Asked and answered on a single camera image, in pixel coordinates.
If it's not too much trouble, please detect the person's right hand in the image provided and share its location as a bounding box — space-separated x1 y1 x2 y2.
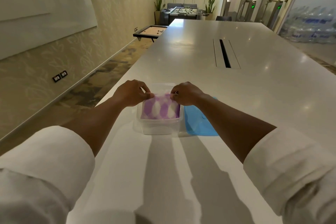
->
170 82 206 106

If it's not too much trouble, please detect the person's left hand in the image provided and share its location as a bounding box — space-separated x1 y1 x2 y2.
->
113 79 155 108

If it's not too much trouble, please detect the purple and white patterned cloth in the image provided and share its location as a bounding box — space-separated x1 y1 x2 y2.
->
141 93 181 120

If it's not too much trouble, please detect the person's right forearm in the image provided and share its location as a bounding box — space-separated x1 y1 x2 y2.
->
193 94 277 164

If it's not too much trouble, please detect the person's left forearm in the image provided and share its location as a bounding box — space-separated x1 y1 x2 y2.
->
62 95 126 157

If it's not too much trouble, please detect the clear plastic container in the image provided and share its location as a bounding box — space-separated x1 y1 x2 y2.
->
136 83 184 135

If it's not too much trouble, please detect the blue plastic container lid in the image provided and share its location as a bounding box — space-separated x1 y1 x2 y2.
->
184 97 219 137

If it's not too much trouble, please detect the black carrom board table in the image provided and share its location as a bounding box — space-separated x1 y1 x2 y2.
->
133 25 168 43

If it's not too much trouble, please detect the foosball table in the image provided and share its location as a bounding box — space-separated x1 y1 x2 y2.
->
160 7 209 25

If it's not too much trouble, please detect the tall snake plant in pot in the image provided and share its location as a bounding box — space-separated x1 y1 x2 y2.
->
205 0 217 21
154 0 166 25

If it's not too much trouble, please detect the grey sofa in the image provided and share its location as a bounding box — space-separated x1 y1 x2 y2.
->
167 3 198 9

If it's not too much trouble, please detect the access turnstile gate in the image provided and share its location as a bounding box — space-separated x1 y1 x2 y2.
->
262 0 289 31
236 0 257 22

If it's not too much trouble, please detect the stack of water bottle packs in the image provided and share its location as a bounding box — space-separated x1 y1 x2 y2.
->
279 6 336 44

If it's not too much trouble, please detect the table cable slot cover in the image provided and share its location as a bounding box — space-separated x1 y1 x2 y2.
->
213 38 241 69

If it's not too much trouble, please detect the white wall board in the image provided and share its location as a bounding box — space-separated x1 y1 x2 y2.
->
0 0 98 61

